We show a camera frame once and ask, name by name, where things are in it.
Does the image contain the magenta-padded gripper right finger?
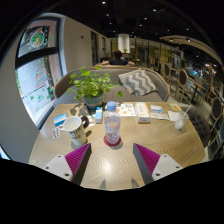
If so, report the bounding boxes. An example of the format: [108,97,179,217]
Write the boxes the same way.
[132,143,184,186]

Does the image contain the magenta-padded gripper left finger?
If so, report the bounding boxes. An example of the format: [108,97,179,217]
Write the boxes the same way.
[42,143,93,186]

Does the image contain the clear plastic water bottle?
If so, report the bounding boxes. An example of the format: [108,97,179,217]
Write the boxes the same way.
[104,100,122,146]

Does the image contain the white mug with black print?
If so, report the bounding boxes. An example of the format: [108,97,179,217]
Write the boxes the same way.
[58,115,90,146]

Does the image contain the flat round red coaster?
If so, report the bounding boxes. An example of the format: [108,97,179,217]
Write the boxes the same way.
[102,134,123,148]

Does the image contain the blue white card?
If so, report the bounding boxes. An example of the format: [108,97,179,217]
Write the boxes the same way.
[53,113,68,128]

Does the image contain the long white carton box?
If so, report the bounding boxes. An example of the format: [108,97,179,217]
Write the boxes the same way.
[134,101,152,124]

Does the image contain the small blue white carton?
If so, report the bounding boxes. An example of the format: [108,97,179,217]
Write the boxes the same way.
[94,106,104,125]

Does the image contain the white paper napkin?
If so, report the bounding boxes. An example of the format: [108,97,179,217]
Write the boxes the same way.
[167,110,181,123]

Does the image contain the white blue packet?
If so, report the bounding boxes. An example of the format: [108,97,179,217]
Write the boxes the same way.
[149,104,164,114]

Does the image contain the clear plastic cup with straw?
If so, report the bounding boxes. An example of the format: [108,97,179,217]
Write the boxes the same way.
[174,104,193,131]

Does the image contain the dark tufted armchair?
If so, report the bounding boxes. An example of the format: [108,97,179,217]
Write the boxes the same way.
[181,106,213,149]

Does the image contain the green potted plant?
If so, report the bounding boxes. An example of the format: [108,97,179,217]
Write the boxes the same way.
[65,65,124,113]

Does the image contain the grey curved sofa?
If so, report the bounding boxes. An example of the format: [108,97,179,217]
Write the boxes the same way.
[53,64,171,108]

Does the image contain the grey white chevron cushion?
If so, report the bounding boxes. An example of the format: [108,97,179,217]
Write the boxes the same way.
[117,68,158,98]

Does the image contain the group of dining chairs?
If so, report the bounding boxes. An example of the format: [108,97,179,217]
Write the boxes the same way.
[159,61,224,158]

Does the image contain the window with festive stickers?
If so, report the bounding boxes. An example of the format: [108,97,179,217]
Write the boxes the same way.
[14,18,64,126]

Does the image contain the person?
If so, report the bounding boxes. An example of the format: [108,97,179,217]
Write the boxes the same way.
[100,49,136,67]

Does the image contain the ceiling spot lights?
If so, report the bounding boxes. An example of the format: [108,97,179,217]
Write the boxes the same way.
[99,0,214,48]

